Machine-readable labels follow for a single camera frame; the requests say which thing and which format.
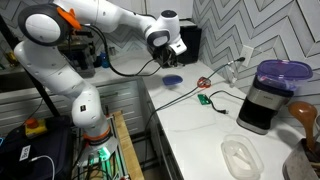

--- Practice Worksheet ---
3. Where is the black box appliance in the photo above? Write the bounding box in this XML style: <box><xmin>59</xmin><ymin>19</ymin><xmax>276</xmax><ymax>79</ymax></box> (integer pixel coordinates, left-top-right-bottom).
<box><xmin>176</xmin><ymin>20</ymin><xmax>203</xmax><ymax>66</ymax></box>

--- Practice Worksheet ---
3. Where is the thin grey cable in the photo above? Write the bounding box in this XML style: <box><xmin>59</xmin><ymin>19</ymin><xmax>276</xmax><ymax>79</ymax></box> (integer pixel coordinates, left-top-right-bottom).
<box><xmin>143</xmin><ymin>56</ymin><xmax>247</xmax><ymax>162</ymax></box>

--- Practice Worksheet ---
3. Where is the clear container with purple lid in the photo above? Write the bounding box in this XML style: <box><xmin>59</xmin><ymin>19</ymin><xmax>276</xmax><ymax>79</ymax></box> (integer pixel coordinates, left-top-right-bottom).
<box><xmin>255</xmin><ymin>59</ymin><xmax>314</xmax><ymax>92</ymax></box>

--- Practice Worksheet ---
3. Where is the grey metal utensil holder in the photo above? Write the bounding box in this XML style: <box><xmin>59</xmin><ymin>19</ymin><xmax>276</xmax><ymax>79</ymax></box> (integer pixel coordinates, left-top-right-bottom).
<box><xmin>281</xmin><ymin>137</ymin><xmax>320</xmax><ymax>180</ymax></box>

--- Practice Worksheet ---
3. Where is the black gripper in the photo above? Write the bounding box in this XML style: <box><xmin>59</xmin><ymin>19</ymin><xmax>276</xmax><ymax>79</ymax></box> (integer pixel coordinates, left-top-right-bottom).
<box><xmin>151</xmin><ymin>44</ymin><xmax>175</xmax><ymax>60</ymax></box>

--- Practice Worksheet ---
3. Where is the green rectangular pad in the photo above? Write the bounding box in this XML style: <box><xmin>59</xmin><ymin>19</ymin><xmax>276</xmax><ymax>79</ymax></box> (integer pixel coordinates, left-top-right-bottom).
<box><xmin>197</xmin><ymin>93</ymin><xmax>211</xmax><ymax>106</ymax></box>

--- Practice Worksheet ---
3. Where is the black countertop machine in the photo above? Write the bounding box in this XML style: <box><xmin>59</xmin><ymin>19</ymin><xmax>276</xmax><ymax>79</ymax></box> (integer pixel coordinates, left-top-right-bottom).
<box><xmin>58</xmin><ymin>28</ymin><xmax>98</xmax><ymax>80</ymax></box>

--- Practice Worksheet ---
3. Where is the yellow emergency stop button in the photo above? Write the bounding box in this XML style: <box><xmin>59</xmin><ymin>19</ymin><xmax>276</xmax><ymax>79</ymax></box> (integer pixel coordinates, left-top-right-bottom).
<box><xmin>24</xmin><ymin>117</ymin><xmax>49</xmax><ymax>140</ymax></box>

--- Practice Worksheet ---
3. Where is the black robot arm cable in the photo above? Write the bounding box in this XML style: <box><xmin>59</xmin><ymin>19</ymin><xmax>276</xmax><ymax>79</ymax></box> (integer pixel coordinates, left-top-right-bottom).
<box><xmin>79</xmin><ymin>23</ymin><xmax>164</xmax><ymax>78</ymax></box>

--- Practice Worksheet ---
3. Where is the blue bottle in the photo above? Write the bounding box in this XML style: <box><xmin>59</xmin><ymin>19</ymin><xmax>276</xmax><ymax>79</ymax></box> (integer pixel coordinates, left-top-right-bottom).
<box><xmin>99</xmin><ymin>52</ymin><xmax>111</xmax><ymax>69</ymax></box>

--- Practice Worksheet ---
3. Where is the red orange small object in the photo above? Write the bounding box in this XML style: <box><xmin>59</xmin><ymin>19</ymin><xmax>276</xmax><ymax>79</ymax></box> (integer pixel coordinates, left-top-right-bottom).
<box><xmin>196</xmin><ymin>76</ymin><xmax>212</xmax><ymax>90</ymax></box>

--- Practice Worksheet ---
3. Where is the clear plastic food container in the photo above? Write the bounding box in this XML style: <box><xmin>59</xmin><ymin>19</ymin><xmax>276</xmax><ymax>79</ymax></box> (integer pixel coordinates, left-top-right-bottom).
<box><xmin>220</xmin><ymin>133</ymin><xmax>265</xmax><ymax>180</ymax></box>

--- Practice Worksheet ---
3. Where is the black bag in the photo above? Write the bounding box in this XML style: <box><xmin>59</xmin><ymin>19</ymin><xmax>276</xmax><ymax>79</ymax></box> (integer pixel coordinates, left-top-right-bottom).
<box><xmin>0</xmin><ymin>114</ymin><xmax>75</xmax><ymax>180</ymax></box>

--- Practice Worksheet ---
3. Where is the black stand pole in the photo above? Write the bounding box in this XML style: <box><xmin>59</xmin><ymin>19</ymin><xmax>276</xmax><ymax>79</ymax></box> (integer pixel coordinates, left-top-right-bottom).
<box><xmin>0</xmin><ymin>14</ymin><xmax>61</xmax><ymax>118</ymax></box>

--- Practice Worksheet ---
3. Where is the wooden cart top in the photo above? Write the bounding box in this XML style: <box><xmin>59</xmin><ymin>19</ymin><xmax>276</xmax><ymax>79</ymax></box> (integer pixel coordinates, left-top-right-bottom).
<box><xmin>111</xmin><ymin>110</ymin><xmax>145</xmax><ymax>180</ymax></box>

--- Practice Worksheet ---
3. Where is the blue lid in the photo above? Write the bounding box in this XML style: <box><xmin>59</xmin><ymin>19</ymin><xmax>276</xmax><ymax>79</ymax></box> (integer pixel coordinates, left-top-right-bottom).
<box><xmin>162</xmin><ymin>74</ymin><xmax>184</xmax><ymax>87</ymax></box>

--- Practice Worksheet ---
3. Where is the white wall outlet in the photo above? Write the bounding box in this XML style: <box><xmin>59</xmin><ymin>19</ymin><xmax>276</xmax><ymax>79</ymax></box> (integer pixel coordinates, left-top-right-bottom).
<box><xmin>239</xmin><ymin>44</ymin><xmax>255</xmax><ymax>68</ymax></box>

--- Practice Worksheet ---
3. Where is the white cable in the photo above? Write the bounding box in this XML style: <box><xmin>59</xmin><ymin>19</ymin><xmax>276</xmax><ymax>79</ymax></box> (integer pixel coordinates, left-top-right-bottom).
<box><xmin>28</xmin><ymin>154</ymin><xmax>56</xmax><ymax>180</ymax></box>

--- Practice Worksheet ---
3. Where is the grey cabinet front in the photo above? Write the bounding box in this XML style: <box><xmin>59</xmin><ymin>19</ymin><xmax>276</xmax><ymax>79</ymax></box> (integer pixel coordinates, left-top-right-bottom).
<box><xmin>94</xmin><ymin>79</ymin><xmax>148</xmax><ymax>136</ymax></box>
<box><xmin>143</xmin><ymin>87</ymin><xmax>183</xmax><ymax>180</ymax></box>

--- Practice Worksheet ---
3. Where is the black power cord with plug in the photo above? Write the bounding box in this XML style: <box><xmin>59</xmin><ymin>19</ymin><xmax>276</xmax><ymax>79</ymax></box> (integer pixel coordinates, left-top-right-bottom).
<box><xmin>208</xmin><ymin>89</ymin><xmax>246</xmax><ymax>116</ymax></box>

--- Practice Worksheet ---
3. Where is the wooden spoon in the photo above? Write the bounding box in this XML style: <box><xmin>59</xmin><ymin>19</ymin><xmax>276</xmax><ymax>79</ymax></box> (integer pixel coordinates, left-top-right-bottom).
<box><xmin>287</xmin><ymin>100</ymin><xmax>319</xmax><ymax>152</ymax></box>

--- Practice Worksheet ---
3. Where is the white label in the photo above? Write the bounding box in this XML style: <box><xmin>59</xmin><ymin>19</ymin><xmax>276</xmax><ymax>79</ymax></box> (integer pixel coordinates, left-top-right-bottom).
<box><xmin>18</xmin><ymin>144</ymin><xmax>32</xmax><ymax>162</ymax></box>

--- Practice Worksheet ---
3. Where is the black and silver coffee maker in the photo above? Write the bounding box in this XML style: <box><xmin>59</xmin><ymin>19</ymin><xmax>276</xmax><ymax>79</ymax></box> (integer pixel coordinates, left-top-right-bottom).
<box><xmin>235</xmin><ymin>74</ymin><xmax>295</xmax><ymax>136</ymax></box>

